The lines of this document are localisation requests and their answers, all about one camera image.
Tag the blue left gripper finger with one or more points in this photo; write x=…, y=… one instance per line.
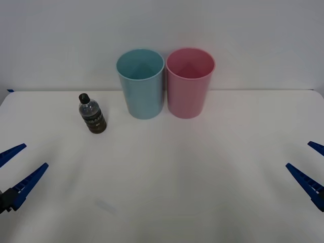
x=10, y=152
x=27, y=181

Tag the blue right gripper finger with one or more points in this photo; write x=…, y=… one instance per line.
x=308, y=183
x=317, y=147

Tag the small dark plastic bottle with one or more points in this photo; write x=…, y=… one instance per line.
x=93, y=116

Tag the pink plastic bin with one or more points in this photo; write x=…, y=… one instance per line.
x=187, y=98

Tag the pale blue plastic bin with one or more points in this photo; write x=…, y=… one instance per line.
x=144, y=98

